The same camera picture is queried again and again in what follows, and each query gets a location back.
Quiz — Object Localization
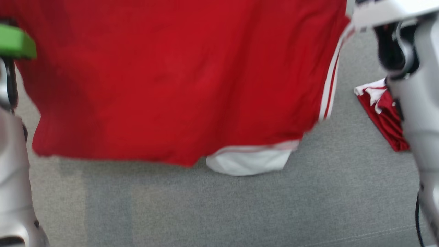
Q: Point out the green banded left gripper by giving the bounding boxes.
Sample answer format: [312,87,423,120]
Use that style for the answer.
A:
[0,24,37,59]

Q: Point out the grey fabric sofa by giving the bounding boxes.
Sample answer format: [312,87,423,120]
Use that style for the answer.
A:
[14,29,439,247]

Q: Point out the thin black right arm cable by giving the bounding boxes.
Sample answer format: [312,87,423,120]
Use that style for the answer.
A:
[415,192,425,247]

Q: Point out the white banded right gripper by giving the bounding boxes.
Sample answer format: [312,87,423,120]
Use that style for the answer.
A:
[352,0,439,78]

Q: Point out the red shirt with white stripes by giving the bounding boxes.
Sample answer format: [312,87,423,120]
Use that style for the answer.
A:
[0,0,351,176]

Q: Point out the red shorts with white trim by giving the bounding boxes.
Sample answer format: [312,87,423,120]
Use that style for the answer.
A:
[353,78,410,152]

